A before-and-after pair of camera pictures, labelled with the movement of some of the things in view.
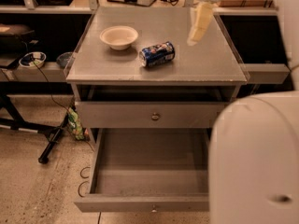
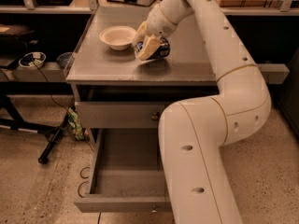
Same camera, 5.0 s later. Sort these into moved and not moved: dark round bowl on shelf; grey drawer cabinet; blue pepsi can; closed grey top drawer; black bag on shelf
Moved: blue pepsi can
Not moved: grey drawer cabinet; black bag on shelf; closed grey top drawer; dark round bowl on shelf
